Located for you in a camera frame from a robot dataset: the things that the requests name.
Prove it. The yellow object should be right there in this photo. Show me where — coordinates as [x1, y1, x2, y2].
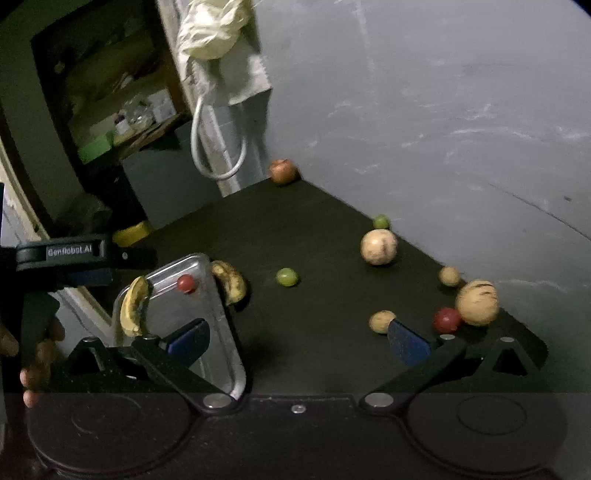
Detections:
[113, 220, 153, 247]

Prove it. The person's left hand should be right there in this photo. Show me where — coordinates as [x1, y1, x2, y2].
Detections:
[0, 318, 66, 409]

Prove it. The white cable loop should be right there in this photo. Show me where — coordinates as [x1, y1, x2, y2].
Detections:
[191, 91, 248, 181]

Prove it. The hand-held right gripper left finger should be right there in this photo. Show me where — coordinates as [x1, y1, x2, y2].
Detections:
[50, 318, 236, 413]

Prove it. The spotted yellow banana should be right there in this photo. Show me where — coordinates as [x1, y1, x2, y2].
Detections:
[210, 260, 249, 306]

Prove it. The beige round melon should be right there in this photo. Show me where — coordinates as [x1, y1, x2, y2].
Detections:
[455, 280, 499, 328]
[361, 229, 399, 267]

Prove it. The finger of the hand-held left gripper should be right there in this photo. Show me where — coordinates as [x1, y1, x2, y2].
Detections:
[58, 270, 116, 291]

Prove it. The red apple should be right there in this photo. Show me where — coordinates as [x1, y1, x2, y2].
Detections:
[269, 159, 297, 186]

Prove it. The wooden shelf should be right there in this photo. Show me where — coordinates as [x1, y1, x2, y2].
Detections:
[30, 0, 191, 163]

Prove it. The metal tray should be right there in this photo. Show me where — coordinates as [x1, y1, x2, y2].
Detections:
[112, 253, 247, 400]

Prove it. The green box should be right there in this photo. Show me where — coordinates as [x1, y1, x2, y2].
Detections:
[78, 133, 115, 164]

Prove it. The white cloth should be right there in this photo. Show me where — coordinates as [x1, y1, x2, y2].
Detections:
[176, 0, 272, 108]

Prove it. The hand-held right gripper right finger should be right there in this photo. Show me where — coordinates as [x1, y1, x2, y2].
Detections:
[359, 318, 551, 414]

